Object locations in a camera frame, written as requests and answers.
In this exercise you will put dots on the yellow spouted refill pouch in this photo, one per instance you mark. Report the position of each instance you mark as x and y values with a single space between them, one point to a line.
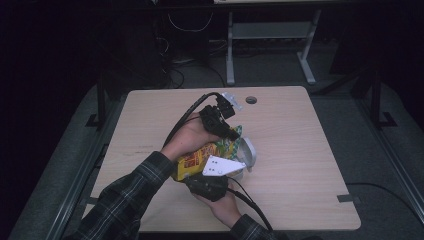
191 161

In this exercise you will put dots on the clear container with white lid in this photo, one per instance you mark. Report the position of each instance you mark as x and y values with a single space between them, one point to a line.
249 153

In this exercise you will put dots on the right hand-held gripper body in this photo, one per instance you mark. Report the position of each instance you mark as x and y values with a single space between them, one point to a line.
208 186

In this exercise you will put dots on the person's left hand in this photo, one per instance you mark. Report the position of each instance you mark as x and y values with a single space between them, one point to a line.
188 136

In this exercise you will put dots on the grey tape strip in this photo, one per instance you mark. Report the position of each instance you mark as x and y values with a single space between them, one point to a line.
346 198

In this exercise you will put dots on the black metal stand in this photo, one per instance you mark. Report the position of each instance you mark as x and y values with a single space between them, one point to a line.
101 103
376 100

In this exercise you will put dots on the person's right hand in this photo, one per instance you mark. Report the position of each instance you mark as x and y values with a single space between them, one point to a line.
225 208

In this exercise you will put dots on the white metal desk frame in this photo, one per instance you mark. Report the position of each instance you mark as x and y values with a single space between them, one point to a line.
270 30

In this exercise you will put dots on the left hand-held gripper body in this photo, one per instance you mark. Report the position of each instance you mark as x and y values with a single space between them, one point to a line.
215 116

